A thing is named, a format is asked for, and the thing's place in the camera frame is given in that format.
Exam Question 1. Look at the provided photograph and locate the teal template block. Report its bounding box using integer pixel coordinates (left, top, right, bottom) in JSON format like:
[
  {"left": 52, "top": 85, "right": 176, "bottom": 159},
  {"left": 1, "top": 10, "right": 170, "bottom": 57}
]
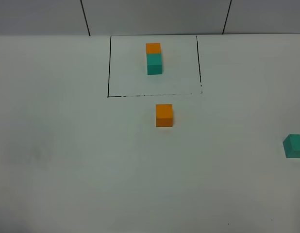
[{"left": 147, "top": 53, "right": 163, "bottom": 75}]

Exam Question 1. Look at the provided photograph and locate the orange template block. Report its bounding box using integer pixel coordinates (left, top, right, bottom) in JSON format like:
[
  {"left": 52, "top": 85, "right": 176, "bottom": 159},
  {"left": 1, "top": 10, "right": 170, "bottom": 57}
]
[{"left": 146, "top": 43, "right": 161, "bottom": 54}]

